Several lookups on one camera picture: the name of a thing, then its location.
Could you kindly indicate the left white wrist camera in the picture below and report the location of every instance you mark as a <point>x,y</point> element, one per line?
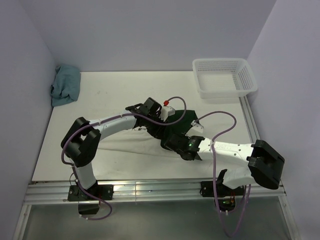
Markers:
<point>166,111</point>

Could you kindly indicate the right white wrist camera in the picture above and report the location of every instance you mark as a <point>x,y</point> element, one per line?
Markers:
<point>196,129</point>

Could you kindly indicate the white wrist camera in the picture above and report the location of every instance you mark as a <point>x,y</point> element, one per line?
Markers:
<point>166,111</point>
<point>196,129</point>

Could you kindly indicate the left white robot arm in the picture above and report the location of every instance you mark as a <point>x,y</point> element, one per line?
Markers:
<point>80,144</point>

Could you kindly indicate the crumpled light blue t-shirt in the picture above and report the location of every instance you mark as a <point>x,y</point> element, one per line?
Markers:
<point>65,88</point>

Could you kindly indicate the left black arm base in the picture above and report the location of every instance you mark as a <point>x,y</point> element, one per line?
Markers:
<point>102,192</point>

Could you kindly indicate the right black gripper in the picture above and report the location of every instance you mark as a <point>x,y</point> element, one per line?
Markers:
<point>183,135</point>

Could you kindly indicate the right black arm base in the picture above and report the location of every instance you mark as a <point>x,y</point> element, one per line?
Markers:
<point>226,196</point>

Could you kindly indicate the white plastic perforated basket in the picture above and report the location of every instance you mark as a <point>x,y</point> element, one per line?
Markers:
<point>223,78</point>

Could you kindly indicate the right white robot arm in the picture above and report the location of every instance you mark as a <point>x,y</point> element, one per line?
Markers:
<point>256,162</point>

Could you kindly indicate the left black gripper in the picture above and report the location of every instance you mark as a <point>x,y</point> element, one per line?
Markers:
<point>158,132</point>

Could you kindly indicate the white green raglan t-shirt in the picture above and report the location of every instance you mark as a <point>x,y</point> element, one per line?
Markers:
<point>139,141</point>

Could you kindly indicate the aluminium rail frame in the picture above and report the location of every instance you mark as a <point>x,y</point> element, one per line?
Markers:
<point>152,210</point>

